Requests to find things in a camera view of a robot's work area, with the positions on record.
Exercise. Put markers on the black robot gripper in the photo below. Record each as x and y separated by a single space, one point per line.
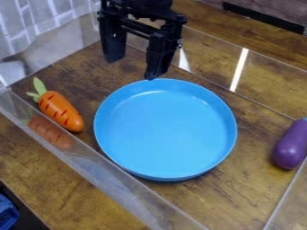
150 19

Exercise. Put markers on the orange toy carrot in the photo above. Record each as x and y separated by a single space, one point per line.
57 107

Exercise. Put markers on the blue round tray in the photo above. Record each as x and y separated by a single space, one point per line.
166 129

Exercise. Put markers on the purple toy eggplant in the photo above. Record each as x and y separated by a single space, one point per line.
292 147

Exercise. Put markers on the blue object at corner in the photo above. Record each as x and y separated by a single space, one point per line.
9 213

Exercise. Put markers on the clear acrylic enclosure wall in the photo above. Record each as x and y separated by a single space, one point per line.
252 63

